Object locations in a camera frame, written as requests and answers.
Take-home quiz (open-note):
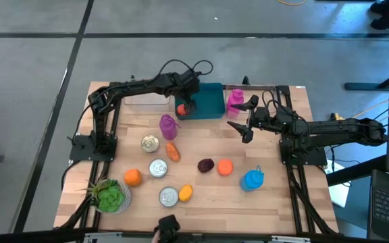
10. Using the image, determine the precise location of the round orange toy fruit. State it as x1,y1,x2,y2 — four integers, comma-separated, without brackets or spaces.
124,168,144,188

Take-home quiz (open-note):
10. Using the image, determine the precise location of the gold-lid tin can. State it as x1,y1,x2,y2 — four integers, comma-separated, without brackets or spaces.
140,134,160,154

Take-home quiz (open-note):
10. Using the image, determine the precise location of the black rig crossbar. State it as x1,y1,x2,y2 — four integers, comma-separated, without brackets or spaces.
0,227,389,243

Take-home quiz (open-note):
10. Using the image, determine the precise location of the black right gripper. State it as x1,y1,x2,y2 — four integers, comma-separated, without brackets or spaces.
226,94,283,144

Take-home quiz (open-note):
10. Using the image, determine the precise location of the clear plastic bin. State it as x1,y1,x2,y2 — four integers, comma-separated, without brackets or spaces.
122,90,172,107
224,83,280,119

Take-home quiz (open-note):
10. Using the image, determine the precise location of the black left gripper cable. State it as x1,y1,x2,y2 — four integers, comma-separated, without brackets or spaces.
158,59,214,77

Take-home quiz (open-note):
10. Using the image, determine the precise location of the blue squeeze bottle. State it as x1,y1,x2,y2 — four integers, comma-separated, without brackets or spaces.
239,165,265,192

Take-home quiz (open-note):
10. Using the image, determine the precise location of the black desk foot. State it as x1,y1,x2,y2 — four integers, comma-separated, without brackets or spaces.
326,154,388,187
344,63,389,91

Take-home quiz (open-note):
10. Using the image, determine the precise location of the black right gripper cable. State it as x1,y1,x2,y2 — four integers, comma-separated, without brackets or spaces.
261,88,285,112

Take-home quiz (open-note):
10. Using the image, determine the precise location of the blue-label tin can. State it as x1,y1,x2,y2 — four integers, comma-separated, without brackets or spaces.
158,186,180,208

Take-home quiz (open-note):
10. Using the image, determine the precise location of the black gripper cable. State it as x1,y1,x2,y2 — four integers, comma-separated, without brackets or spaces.
158,59,214,77
261,88,285,112

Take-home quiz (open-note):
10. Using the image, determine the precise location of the white box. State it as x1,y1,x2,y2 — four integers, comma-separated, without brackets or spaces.
326,159,351,209

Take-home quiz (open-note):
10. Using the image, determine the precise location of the teal plastic bin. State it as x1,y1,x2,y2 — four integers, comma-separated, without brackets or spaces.
174,82,226,122

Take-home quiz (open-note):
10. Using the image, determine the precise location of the green succulent in pot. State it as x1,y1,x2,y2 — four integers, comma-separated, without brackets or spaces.
78,178,133,215

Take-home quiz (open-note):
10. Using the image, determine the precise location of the person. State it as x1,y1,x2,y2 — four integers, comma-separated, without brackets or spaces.
369,0,389,31

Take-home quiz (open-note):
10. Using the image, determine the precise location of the silver-lid tin can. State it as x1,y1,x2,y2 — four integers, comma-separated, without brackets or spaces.
148,158,169,179

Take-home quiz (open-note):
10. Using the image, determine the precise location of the squat orange toy pepper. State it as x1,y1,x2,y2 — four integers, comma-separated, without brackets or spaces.
216,158,235,178

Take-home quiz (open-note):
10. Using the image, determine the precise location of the pink squeeze bottle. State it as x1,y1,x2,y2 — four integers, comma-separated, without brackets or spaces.
226,88,245,119

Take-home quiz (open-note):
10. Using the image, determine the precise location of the orange toy carrot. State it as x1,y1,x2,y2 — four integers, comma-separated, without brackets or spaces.
165,141,182,163

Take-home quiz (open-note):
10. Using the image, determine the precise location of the purple squeeze bottle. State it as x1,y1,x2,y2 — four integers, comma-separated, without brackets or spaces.
158,113,182,141

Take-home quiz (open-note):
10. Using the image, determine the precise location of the dark purple toy plum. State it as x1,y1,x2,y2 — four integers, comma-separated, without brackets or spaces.
197,157,215,174

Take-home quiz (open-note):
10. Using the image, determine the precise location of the yellow toy lemon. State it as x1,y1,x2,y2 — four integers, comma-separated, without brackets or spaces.
178,184,195,203

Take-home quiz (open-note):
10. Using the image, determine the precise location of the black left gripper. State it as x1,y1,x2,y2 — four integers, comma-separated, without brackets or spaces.
176,69,203,116

